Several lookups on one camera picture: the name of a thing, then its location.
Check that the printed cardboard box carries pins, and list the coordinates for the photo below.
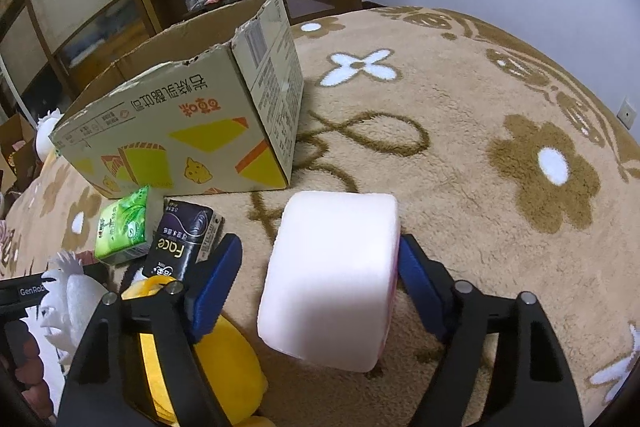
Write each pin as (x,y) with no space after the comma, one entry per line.
(190,127)

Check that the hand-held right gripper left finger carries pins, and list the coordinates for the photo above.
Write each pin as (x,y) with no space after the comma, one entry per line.
(218,277)

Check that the black tissue packet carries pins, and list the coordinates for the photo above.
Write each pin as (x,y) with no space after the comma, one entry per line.
(177,239)

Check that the white round plush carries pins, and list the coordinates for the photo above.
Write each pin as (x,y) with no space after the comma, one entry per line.
(46,132)

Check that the small cardboard box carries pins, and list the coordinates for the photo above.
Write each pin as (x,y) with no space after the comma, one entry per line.
(15,152)

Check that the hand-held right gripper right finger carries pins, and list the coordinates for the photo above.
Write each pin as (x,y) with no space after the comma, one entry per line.
(417,279)

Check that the white plush toy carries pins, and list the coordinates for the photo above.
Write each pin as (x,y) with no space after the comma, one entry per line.
(62,307)

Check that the green tissue packet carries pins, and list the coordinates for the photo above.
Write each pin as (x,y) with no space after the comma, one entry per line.
(122,227)

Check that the wall socket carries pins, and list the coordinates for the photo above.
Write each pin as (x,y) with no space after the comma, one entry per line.
(626,111)

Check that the floral beige blanket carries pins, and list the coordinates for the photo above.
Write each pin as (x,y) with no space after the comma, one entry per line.
(450,167)

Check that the yellow plush toy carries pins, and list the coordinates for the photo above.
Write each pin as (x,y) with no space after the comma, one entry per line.
(225,372)

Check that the wooden wardrobe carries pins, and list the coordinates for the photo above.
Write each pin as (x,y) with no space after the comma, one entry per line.
(60,2)

